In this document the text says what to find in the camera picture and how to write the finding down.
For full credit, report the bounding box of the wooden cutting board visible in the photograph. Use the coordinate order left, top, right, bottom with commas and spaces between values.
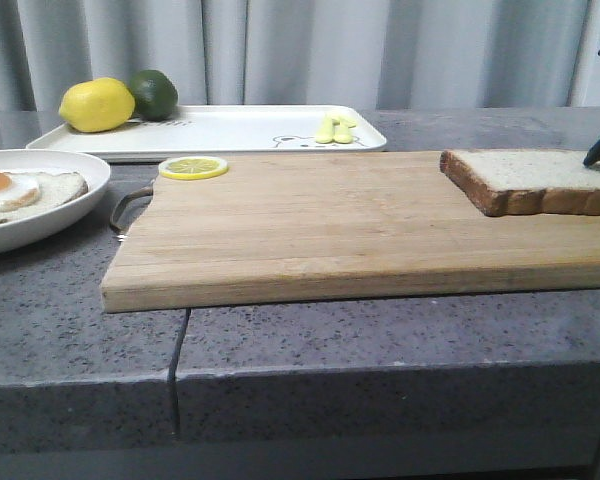
101, 152, 600, 312

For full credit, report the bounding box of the fried egg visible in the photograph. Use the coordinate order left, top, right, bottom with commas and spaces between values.
0, 172, 40, 212

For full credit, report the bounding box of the light green utensil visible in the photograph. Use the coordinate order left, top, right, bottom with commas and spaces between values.
314, 114, 357, 144

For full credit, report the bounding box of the green lime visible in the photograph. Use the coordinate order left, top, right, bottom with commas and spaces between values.
128, 69, 178, 121

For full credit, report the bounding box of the white rectangular tray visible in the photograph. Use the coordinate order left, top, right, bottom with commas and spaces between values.
26, 105, 387, 163

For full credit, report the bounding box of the metal board handle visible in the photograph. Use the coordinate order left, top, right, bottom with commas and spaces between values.
108, 184, 153, 242

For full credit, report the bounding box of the lemon slice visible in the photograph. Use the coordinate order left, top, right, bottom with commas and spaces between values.
158, 156, 229, 181

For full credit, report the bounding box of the yellow lemon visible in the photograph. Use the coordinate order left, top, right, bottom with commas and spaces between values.
58, 77, 135, 133

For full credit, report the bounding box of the grey curtain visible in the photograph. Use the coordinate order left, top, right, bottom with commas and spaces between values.
0, 1, 600, 111

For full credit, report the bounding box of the white round plate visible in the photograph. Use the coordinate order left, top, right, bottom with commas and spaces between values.
0, 149, 111, 253

